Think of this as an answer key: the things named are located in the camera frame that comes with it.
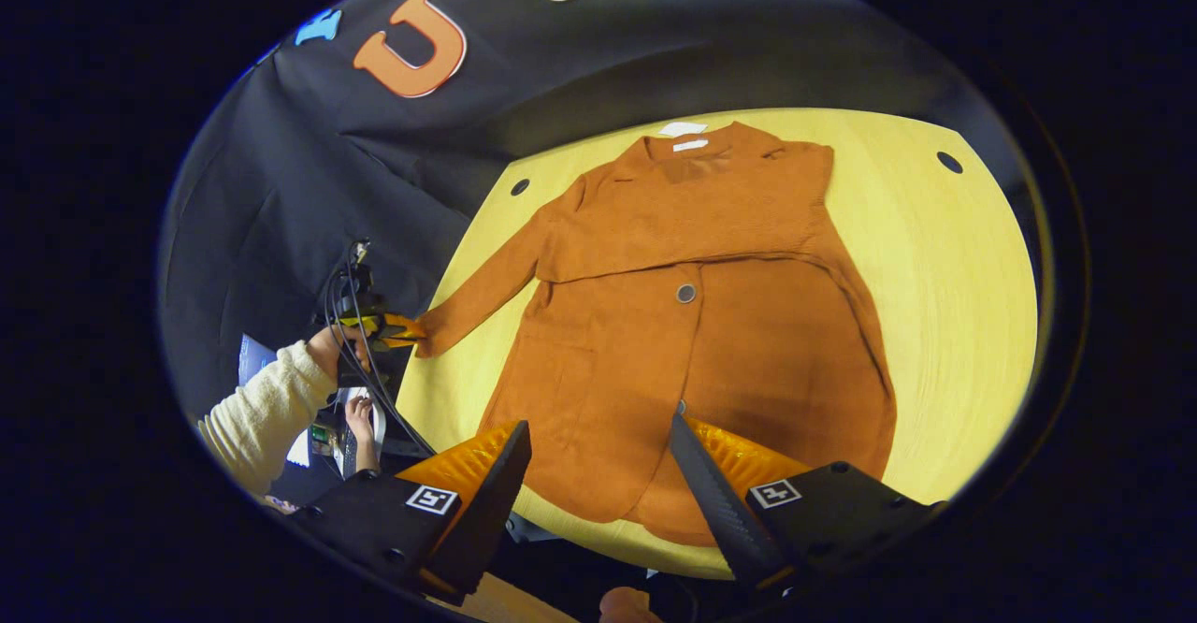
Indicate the black backdrop cloth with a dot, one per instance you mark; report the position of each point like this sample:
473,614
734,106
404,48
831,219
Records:
561,71

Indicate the blue screen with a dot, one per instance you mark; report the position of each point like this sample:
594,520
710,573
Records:
252,356

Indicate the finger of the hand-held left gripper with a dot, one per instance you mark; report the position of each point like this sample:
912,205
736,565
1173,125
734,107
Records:
402,328

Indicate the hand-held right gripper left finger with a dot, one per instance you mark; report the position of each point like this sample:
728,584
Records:
486,520

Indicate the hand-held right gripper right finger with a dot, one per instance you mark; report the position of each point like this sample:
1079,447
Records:
720,511

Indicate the orange button coat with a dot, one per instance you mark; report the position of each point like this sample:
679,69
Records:
701,361

